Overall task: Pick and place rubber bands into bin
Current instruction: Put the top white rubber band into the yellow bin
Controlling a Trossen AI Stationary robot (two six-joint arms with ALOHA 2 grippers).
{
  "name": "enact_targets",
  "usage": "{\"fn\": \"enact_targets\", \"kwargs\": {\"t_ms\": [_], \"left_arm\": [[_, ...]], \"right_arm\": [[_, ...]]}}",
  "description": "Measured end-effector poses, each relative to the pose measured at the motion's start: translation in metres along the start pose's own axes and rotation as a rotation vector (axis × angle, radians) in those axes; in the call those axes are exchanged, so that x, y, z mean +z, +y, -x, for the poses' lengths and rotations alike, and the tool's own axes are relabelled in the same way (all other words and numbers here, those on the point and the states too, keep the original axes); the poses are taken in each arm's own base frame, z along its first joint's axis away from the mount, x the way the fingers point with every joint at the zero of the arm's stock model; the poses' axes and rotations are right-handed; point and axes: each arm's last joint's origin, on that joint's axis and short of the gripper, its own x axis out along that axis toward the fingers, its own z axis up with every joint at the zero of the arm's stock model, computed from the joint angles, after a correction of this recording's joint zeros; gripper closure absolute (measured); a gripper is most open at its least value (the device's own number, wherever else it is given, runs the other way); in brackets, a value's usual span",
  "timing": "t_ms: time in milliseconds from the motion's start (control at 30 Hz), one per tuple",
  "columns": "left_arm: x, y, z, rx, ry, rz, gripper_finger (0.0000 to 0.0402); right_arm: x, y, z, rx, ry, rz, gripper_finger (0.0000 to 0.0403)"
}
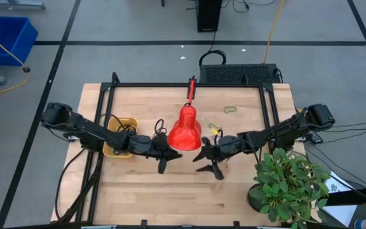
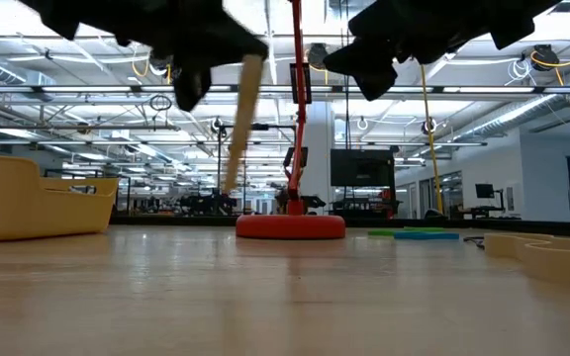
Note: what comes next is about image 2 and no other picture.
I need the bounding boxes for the green rubber band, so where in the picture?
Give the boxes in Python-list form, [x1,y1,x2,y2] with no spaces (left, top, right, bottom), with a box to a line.
[367,225,447,237]

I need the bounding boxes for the ceiling cable reel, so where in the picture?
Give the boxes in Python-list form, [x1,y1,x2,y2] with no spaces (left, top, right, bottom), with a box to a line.
[521,43,561,73]
[307,43,330,70]

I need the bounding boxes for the black table frame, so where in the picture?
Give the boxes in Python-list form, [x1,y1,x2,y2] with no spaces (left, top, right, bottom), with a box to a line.
[109,214,570,239]

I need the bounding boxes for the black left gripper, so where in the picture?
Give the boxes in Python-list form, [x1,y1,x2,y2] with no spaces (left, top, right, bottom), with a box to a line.
[79,0,269,113]

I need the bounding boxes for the yellow hanging cable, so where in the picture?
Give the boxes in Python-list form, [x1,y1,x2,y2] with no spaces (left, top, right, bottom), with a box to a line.
[419,62,444,214]

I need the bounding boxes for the black background rig frame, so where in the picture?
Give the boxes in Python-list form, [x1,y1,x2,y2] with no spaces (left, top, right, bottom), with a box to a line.
[217,123,299,215]

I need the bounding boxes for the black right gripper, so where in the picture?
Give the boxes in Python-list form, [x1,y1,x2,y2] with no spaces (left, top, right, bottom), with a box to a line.
[323,0,494,103]

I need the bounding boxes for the yellow plastic bin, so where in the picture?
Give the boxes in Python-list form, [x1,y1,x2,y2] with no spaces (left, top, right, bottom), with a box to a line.
[0,155,120,242]

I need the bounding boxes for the red desk lamp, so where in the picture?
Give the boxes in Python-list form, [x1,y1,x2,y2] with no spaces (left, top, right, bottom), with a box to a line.
[235,0,346,241]

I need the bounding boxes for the light blue rubber band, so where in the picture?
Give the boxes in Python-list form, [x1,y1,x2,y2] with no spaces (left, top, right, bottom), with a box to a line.
[393,230,460,242]

